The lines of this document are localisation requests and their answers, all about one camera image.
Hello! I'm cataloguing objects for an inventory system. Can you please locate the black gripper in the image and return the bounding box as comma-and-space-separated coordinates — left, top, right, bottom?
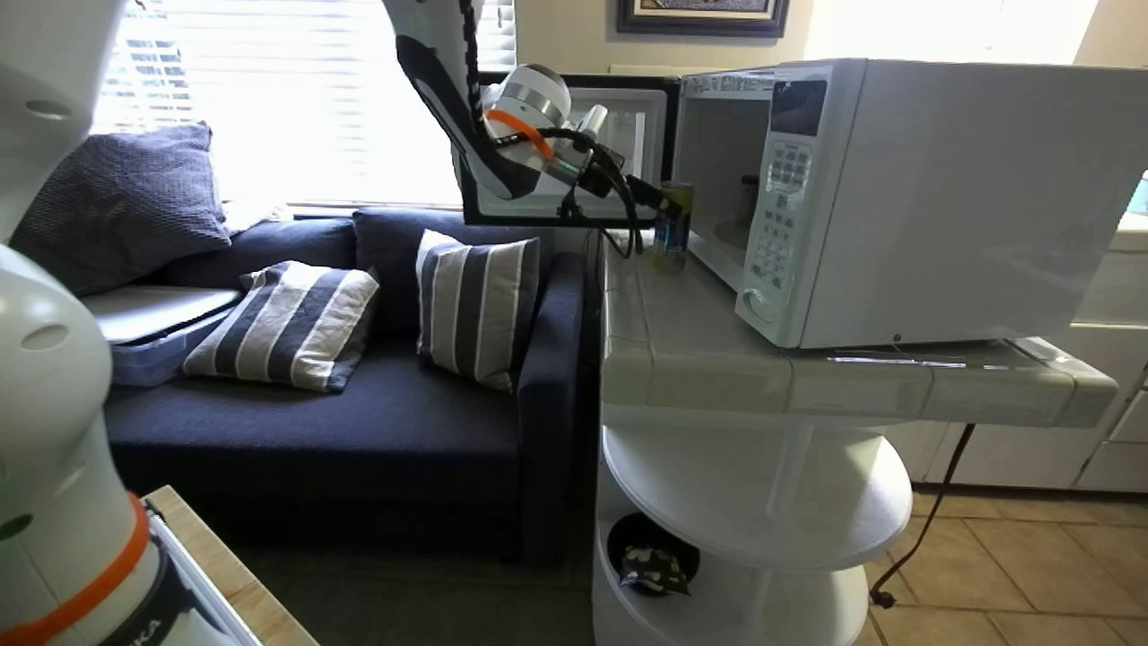
560, 130, 694, 225

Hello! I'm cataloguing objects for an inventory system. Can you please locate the microwave door with window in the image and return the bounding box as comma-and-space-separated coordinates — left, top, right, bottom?
460, 67, 683, 231

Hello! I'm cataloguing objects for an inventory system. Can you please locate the white microwave oven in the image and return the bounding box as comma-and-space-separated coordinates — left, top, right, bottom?
664, 55, 1148, 353

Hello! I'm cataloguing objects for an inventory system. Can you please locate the white tiled kitchen counter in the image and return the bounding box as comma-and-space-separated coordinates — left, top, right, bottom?
597, 225, 1123, 431

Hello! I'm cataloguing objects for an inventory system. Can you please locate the dark framed picture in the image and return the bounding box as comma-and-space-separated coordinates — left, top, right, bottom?
613, 0, 792, 43

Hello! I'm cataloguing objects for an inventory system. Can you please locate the blue white striped cushion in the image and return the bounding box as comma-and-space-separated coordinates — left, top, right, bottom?
412, 225, 547, 396
179, 259, 386, 396

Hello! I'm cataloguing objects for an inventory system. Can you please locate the dark bowl with contents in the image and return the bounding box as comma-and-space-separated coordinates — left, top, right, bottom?
604, 509, 707, 598

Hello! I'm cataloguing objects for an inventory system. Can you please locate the dark blue sofa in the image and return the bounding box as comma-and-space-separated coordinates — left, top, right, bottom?
82, 204, 590, 567

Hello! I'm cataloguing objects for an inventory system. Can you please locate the flat grey cushion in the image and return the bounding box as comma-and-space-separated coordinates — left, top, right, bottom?
82, 282, 247, 386

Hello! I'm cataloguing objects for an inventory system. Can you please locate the large dark blue pillow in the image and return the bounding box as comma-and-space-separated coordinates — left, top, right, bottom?
12, 120, 232, 302

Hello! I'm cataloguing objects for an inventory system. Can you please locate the wooden robot mounting table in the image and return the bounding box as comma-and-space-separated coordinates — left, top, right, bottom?
140, 481, 320, 646

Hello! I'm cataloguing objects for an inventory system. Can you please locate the white round pedestal table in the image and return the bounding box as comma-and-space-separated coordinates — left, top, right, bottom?
592, 405, 919, 646

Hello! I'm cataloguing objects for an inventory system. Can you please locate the black microwave power cable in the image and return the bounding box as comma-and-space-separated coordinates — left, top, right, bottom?
870, 423, 982, 610

